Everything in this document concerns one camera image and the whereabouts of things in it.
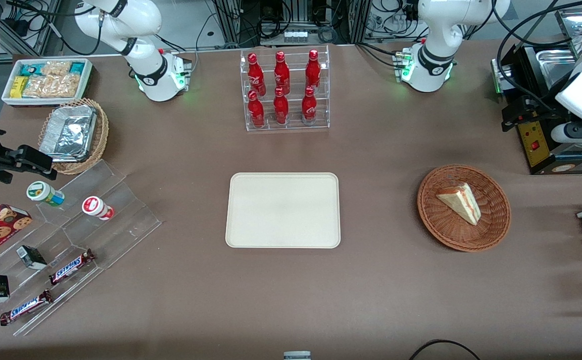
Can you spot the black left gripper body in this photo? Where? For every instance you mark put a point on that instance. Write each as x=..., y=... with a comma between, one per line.
x=539, y=109

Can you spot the aluminium foil container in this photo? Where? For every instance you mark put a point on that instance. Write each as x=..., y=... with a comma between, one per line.
x=68, y=132

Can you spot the clear rice cracker bag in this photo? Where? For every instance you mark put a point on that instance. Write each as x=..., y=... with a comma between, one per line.
x=56, y=68
x=53, y=86

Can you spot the red label yogurt cup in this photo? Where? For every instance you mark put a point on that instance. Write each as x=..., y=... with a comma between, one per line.
x=97, y=207

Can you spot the brown snickers bar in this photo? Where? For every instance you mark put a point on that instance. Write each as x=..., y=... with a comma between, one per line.
x=26, y=307
x=71, y=267

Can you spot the clear acrylic bottle rack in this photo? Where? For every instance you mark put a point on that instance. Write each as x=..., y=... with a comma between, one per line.
x=295, y=125

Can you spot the white power strip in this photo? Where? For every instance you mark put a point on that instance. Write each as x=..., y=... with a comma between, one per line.
x=295, y=36

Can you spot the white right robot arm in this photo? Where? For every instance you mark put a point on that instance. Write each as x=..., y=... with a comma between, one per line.
x=146, y=20

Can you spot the light wicker basket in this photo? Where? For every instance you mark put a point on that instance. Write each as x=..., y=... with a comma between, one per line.
x=102, y=135

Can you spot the yellow snack pack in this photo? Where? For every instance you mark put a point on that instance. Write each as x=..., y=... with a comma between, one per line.
x=18, y=86

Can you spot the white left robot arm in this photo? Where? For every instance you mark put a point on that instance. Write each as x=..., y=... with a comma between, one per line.
x=441, y=30

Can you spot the red cola bottle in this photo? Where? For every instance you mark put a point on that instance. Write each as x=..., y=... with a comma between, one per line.
x=309, y=106
x=256, y=111
x=281, y=72
x=281, y=108
x=255, y=75
x=313, y=70

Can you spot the white plastic bin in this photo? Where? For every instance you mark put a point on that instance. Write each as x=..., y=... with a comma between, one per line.
x=87, y=85

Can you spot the steel tray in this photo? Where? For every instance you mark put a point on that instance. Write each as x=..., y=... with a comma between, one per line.
x=573, y=25

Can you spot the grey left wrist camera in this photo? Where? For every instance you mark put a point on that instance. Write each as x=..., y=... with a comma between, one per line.
x=561, y=134

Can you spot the beige plastic tray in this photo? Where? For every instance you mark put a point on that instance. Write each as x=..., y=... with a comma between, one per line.
x=283, y=210

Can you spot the green label yogurt cup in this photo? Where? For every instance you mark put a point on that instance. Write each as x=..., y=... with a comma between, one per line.
x=43, y=193

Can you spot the brown wicker basket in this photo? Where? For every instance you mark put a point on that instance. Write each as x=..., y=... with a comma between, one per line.
x=446, y=230

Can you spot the small grey box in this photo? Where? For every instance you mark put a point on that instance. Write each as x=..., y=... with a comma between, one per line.
x=297, y=355

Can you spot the triangle sandwich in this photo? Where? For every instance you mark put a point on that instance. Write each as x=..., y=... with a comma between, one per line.
x=463, y=202

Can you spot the teal snack pack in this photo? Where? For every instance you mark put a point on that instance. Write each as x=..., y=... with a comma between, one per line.
x=31, y=69
x=77, y=67

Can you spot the clear acrylic stepped shelf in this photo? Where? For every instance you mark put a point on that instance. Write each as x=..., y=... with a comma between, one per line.
x=121, y=220

